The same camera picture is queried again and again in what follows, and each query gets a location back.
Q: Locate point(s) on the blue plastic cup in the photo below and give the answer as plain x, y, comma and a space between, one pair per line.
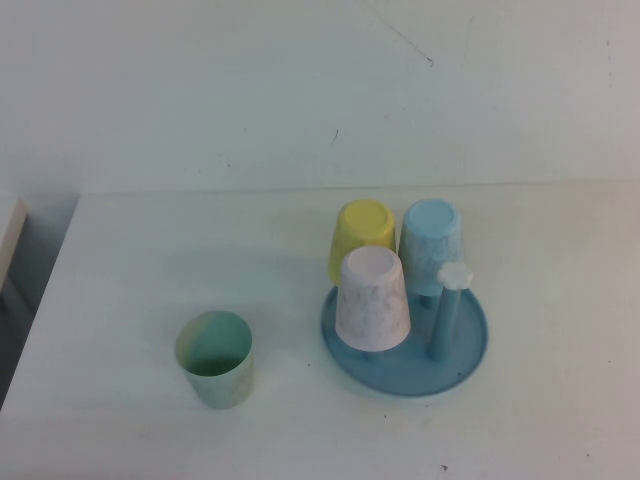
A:
430, 225

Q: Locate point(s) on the green plastic cup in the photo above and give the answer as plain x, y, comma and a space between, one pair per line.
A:
215, 385

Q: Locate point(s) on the yellow plastic cup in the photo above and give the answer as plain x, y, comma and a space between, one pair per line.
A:
362, 222

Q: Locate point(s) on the pale pink plastic cup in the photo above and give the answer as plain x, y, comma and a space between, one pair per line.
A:
372, 300

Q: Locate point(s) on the blue cup stand with pegs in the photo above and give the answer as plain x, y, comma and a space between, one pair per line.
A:
400, 372

